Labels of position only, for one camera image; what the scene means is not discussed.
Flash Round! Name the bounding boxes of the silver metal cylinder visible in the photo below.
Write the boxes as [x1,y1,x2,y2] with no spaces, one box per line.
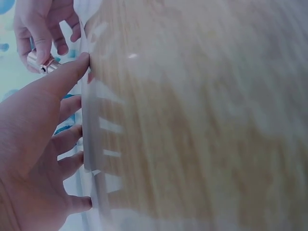
[26,51,63,74]

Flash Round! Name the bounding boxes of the person's left hand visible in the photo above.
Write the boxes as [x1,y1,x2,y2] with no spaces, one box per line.
[0,52,93,231]

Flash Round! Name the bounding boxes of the person's right hand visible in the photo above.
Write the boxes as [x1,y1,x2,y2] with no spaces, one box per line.
[13,0,82,74]

